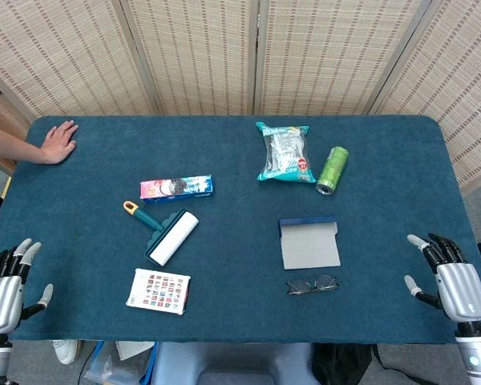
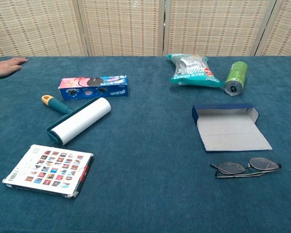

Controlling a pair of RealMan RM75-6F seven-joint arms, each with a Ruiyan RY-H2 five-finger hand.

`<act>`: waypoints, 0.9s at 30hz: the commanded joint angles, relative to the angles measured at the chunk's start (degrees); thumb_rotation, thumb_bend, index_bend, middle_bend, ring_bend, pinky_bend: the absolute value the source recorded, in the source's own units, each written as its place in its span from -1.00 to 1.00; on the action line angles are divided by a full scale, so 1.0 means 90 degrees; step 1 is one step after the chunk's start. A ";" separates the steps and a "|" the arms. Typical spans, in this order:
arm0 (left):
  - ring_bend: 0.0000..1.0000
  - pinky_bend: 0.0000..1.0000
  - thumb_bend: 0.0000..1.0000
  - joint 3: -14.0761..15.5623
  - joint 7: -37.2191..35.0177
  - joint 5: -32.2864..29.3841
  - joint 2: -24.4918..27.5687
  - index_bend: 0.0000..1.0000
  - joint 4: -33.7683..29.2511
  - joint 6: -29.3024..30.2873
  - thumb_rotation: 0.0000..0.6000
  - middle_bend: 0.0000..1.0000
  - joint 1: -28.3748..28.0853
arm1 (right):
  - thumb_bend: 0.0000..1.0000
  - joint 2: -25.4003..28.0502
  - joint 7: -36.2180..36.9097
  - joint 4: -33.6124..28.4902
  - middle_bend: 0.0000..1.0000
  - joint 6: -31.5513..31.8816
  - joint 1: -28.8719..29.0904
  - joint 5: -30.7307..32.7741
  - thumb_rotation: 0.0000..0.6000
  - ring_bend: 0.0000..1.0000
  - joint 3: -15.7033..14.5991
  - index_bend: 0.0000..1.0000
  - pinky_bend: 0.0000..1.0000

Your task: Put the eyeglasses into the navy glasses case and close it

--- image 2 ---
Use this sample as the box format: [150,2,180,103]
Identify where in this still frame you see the green drink can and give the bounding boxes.
[224,61,248,96]

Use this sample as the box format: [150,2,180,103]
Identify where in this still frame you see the teal plastic snack bag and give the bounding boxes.
[166,53,224,88]

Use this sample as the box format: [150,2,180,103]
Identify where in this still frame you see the teal lint roller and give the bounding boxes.
[41,95,112,146]

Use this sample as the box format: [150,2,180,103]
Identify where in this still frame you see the black-framed eyeglasses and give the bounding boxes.
[210,157,282,179]

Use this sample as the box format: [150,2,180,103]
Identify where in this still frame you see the teal tablecloth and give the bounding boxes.
[0,56,291,233]

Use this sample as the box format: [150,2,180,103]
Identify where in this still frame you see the person's bare hand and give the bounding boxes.
[0,57,29,78]

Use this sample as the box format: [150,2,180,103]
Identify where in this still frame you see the blue cookie box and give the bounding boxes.
[58,75,130,101]

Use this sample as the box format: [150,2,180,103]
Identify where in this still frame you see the white box with picture grid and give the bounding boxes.
[2,144,95,199]

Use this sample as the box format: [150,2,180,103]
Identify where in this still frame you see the dark blue glasses case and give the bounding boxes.
[192,103,274,153]

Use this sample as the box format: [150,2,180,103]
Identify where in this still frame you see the woven folding screen panel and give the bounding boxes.
[77,0,167,57]
[254,0,291,57]
[162,0,278,57]
[0,0,92,61]

